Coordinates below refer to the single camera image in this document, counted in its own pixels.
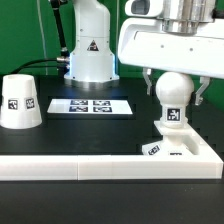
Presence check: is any white lamp shade cone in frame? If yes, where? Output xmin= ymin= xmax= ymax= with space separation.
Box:
xmin=0 ymin=74 xmax=42 ymax=129

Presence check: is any white L-shaped wall fence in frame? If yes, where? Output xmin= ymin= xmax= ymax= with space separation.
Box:
xmin=0 ymin=130 xmax=223 ymax=181

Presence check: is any white marker tag plate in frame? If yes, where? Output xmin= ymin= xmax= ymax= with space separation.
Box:
xmin=47 ymin=99 xmax=132 ymax=115

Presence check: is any white lamp bulb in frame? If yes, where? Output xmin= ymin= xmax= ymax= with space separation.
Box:
xmin=156 ymin=72 xmax=194 ymax=129

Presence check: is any black cable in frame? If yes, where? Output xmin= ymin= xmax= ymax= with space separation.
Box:
xmin=9 ymin=58 xmax=70 ymax=75

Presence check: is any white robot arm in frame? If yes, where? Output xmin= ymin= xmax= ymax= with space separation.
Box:
xmin=66 ymin=0 xmax=224 ymax=95

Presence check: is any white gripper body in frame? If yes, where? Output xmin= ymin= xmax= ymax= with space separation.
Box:
xmin=118 ymin=18 xmax=224 ymax=79

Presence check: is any white lamp base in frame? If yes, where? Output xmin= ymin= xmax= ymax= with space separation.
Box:
xmin=142 ymin=121 xmax=198 ymax=157

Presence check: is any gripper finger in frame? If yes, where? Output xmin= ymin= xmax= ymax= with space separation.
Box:
xmin=195 ymin=77 xmax=210 ymax=106
xmin=142 ymin=68 xmax=152 ymax=95

